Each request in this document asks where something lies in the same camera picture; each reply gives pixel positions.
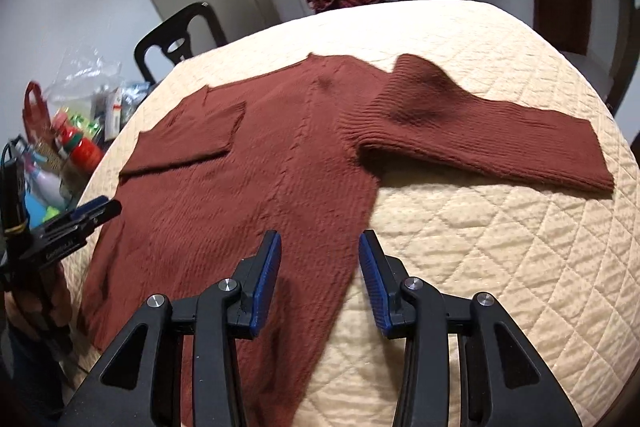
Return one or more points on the silver foil packet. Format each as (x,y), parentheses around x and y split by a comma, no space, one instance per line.
(135,94)

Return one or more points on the person's left hand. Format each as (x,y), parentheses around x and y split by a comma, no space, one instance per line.
(60,307)

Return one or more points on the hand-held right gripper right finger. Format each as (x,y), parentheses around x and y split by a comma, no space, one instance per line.
(372,282)

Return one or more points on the person's left forearm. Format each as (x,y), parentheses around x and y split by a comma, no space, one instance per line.
(35,372)

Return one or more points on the clear plastic bag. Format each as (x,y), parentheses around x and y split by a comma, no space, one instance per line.
(85,74)

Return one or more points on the red carrier bag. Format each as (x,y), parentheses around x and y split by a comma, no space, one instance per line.
(35,112)

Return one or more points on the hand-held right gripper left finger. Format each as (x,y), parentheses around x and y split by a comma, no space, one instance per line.
(264,277)

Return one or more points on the white plastic bottle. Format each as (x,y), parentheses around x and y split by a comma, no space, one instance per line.
(47,187)

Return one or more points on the brown knit sweater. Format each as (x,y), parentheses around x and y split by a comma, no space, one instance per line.
(250,182)

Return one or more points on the beige quilted table cover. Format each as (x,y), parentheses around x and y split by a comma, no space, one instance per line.
(500,257)

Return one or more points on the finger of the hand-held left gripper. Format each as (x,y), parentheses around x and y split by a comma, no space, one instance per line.
(60,247)
(92,204)

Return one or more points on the red green packet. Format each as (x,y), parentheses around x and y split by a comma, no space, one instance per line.
(80,147)

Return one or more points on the white red carton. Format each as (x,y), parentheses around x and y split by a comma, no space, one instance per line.
(112,112)

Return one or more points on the black plastic chair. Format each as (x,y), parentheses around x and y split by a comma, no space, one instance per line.
(150,52)

